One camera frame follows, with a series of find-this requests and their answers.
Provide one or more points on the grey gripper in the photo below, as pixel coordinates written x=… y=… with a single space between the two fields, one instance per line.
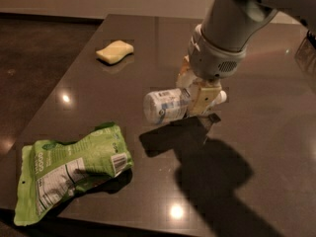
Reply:
x=213 y=60

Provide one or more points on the clear plastic water bottle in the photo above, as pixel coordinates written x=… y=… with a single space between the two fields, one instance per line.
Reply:
x=170 y=105

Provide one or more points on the yellow sponge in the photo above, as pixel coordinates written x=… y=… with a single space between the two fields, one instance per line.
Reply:
x=115 y=52

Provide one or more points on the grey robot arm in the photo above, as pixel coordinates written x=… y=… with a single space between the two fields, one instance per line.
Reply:
x=219 y=44

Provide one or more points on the green rice chip bag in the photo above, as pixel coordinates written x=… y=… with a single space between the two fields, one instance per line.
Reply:
x=53 y=172

